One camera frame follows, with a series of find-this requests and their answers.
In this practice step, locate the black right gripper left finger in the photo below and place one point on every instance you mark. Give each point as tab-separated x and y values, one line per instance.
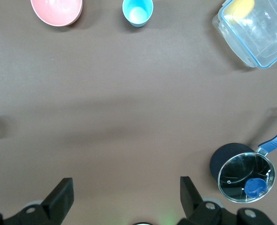
58	199

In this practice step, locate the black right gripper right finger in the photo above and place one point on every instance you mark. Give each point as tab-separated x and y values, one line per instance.
190	199

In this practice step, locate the glass lid with blue knob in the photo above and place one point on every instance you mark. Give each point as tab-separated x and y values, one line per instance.
244	173

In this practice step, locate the clear plastic food container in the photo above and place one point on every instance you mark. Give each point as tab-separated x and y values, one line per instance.
258	39

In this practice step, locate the pink bowl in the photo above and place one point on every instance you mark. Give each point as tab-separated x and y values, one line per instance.
57	10

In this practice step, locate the plain blue plastic cup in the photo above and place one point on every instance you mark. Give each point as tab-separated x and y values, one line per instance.
138	12

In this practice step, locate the yellow orange fruit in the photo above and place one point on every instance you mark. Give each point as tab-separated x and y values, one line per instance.
240	8

